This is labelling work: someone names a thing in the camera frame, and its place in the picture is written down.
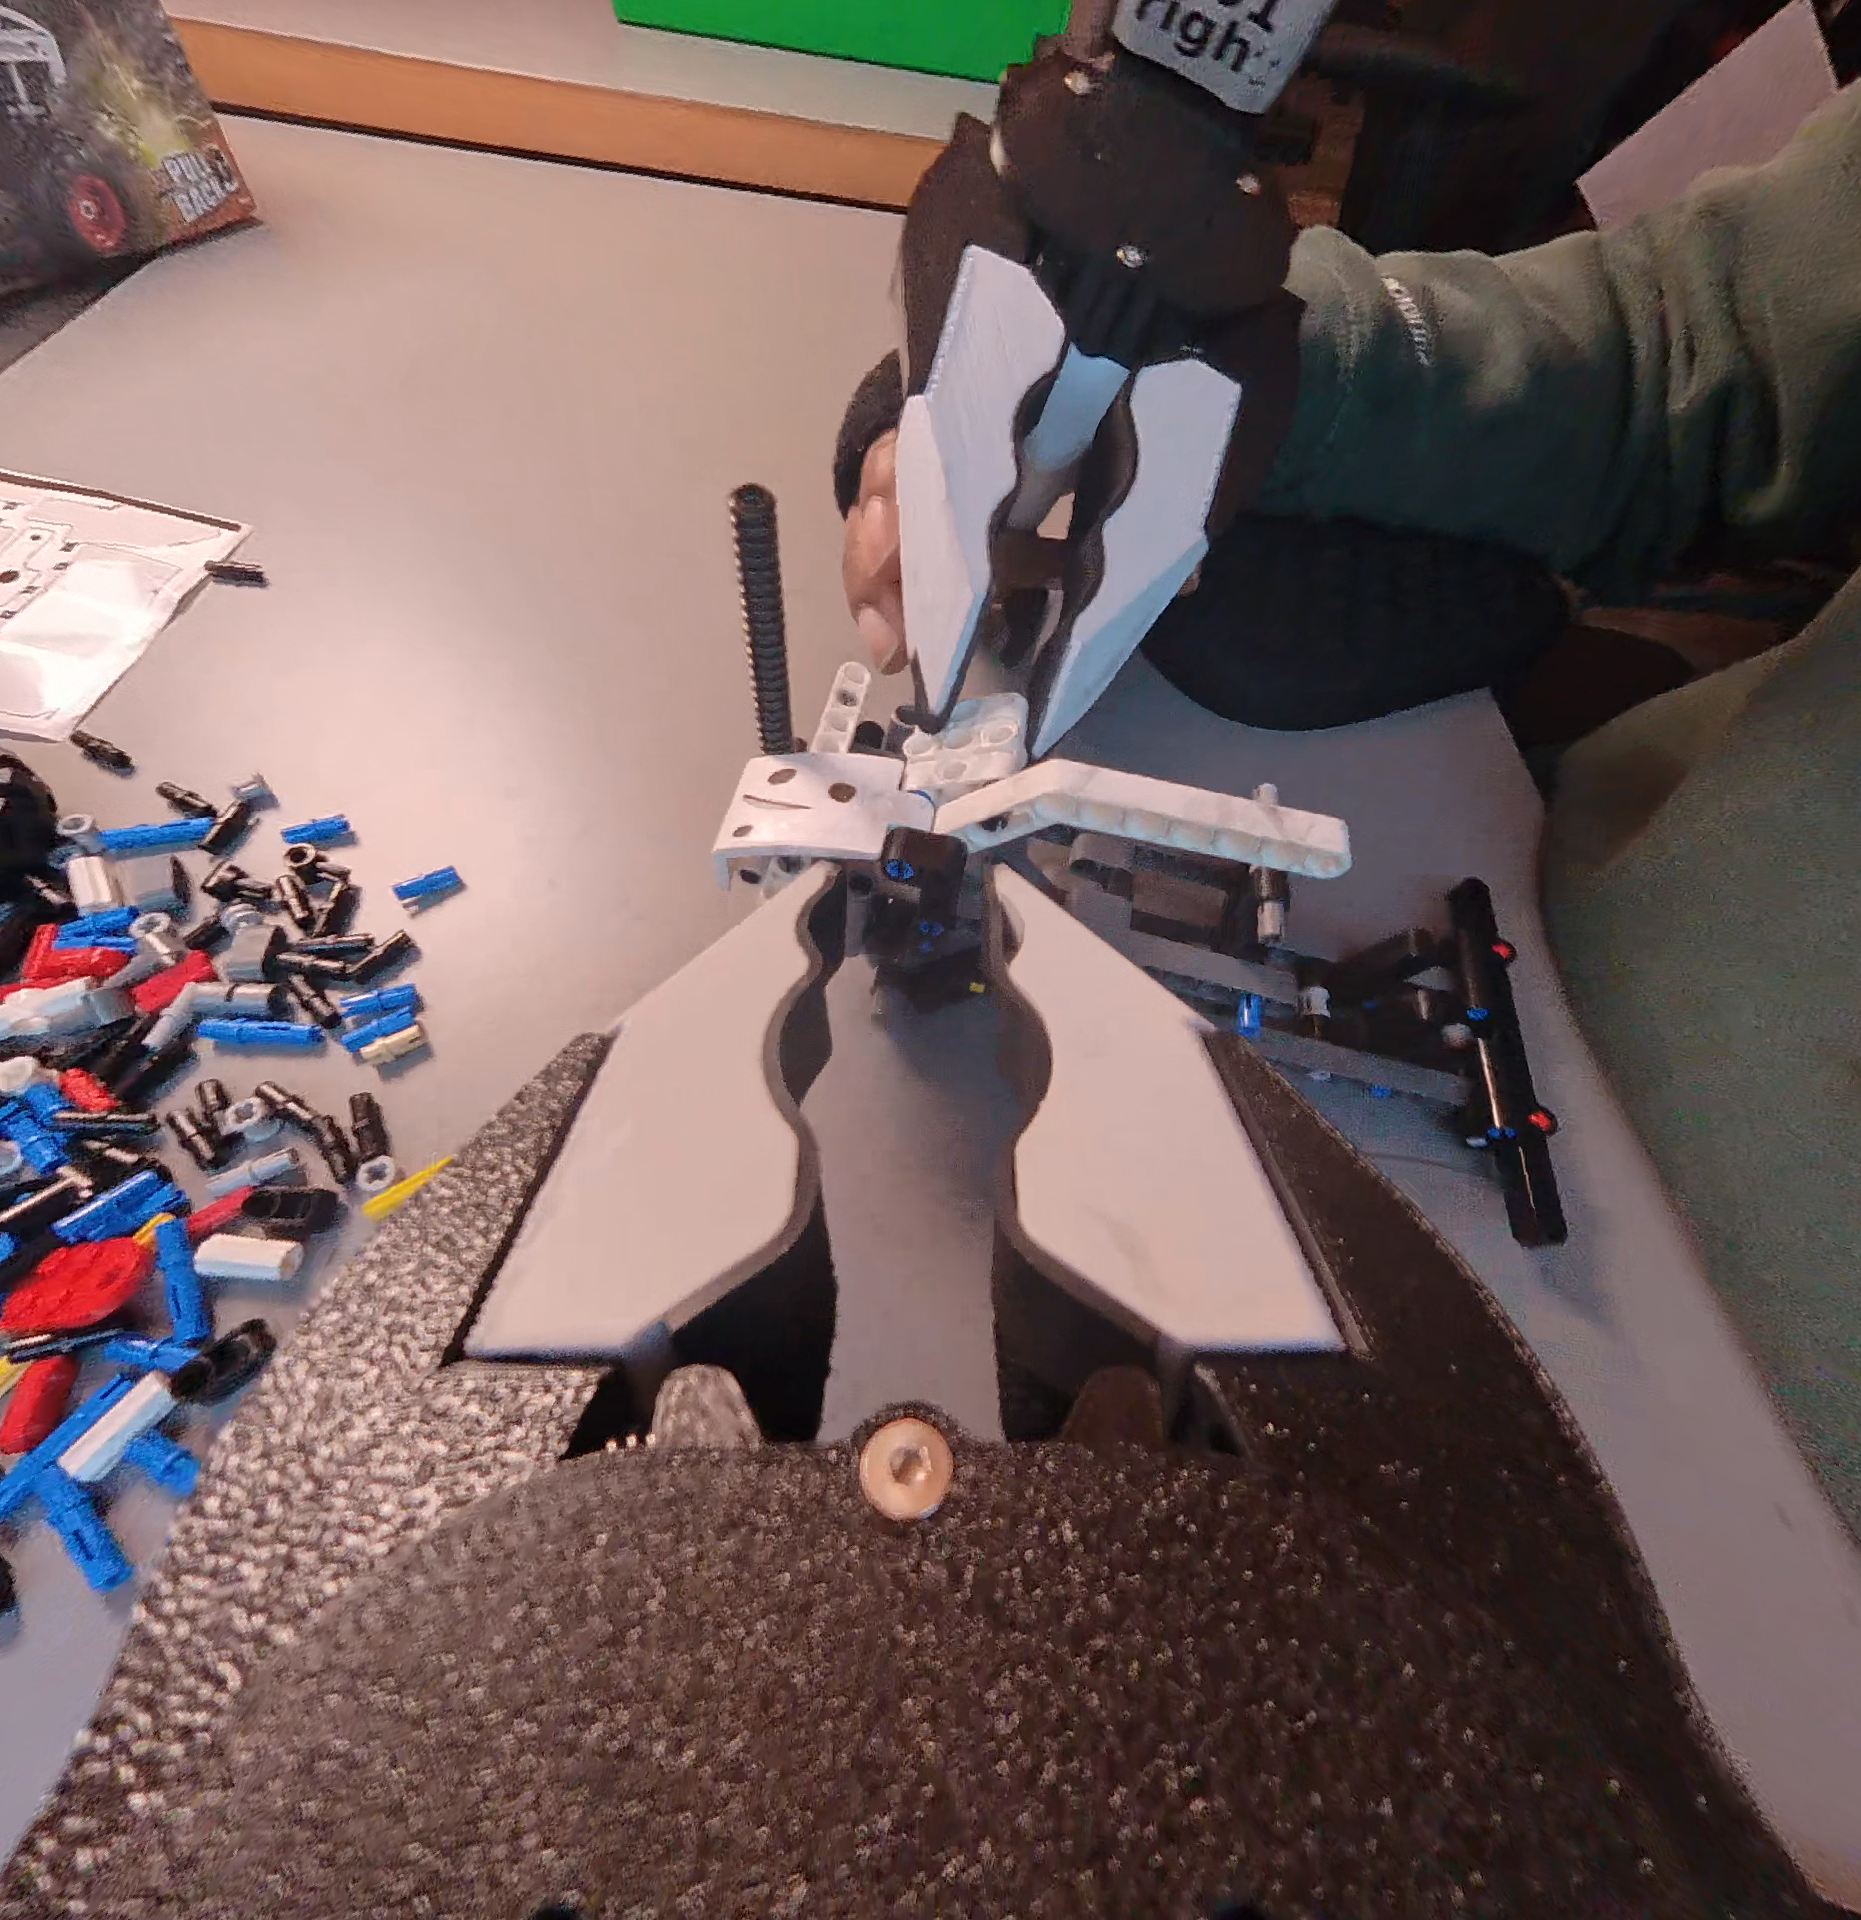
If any wood edged table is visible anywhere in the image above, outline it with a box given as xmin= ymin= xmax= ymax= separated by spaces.
xmin=163 ymin=0 xmax=962 ymax=213

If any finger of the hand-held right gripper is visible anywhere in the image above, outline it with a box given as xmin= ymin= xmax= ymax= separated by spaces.
xmin=892 ymin=245 xmax=1067 ymax=723
xmin=1024 ymin=356 xmax=1247 ymax=756

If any brick truck chassis model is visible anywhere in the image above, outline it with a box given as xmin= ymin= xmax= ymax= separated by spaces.
xmin=713 ymin=482 xmax=1569 ymax=1250

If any toy truck set box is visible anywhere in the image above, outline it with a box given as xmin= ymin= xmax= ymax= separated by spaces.
xmin=0 ymin=0 xmax=260 ymax=310

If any person's green sweatshirt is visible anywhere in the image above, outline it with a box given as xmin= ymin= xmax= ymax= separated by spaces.
xmin=1542 ymin=541 xmax=1861 ymax=1592

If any white sticker sheet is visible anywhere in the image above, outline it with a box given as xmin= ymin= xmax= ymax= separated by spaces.
xmin=0 ymin=463 xmax=254 ymax=744

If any person's right forearm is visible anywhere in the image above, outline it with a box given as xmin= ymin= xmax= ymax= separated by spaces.
xmin=1260 ymin=60 xmax=1861 ymax=602

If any pile of small brick parts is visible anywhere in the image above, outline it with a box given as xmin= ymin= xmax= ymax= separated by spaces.
xmin=0 ymin=772 xmax=423 ymax=1627

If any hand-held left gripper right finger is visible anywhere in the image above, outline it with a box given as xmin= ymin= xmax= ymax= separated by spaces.
xmin=981 ymin=863 xmax=1347 ymax=1364

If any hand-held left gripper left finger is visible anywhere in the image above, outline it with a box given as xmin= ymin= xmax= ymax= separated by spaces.
xmin=462 ymin=863 xmax=849 ymax=1371

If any person's right hand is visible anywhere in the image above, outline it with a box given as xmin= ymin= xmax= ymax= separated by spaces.
xmin=835 ymin=353 xmax=921 ymax=678

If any grey desk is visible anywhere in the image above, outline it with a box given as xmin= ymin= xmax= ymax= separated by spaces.
xmin=0 ymin=112 xmax=1861 ymax=1855

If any green bin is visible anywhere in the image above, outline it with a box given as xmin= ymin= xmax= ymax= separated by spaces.
xmin=611 ymin=0 xmax=1074 ymax=85

